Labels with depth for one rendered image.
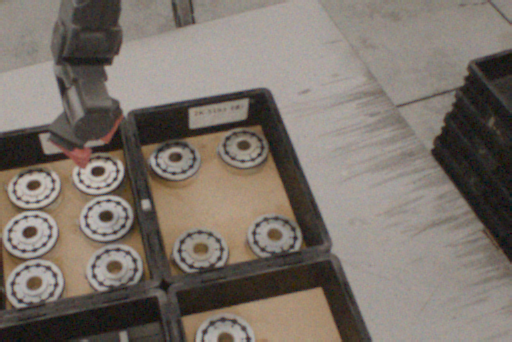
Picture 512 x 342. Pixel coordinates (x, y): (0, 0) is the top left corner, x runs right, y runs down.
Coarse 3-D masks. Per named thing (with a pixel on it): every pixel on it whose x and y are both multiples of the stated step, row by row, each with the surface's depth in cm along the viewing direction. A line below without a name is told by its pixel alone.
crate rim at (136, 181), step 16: (32, 128) 128; (48, 128) 128; (128, 144) 126; (128, 160) 123; (144, 224) 115; (160, 272) 110; (112, 288) 108; (128, 288) 108; (144, 288) 108; (160, 288) 111; (48, 304) 107; (64, 304) 107
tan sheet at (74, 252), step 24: (24, 168) 135; (72, 168) 135; (0, 192) 132; (72, 192) 132; (0, 216) 128; (72, 216) 128; (72, 240) 125; (72, 264) 122; (144, 264) 122; (72, 288) 119
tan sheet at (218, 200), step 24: (192, 144) 139; (216, 144) 139; (216, 168) 135; (264, 168) 135; (168, 192) 132; (192, 192) 132; (216, 192) 132; (240, 192) 132; (264, 192) 132; (168, 216) 128; (192, 216) 128; (216, 216) 128; (240, 216) 128; (288, 216) 128; (168, 240) 125; (240, 240) 125
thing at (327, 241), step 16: (208, 96) 133; (224, 96) 133; (240, 96) 133; (272, 96) 133; (128, 112) 130; (144, 112) 130; (272, 112) 130; (128, 128) 128; (288, 144) 126; (144, 176) 121; (304, 176) 121; (144, 192) 119; (304, 192) 119; (320, 224) 115; (160, 240) 114; (160, 256) 112; (272, 256) 112; (288, 256) 112; (304, 256) 112; (192, 272) 110; (208, 272) 110; (224, 272) 110
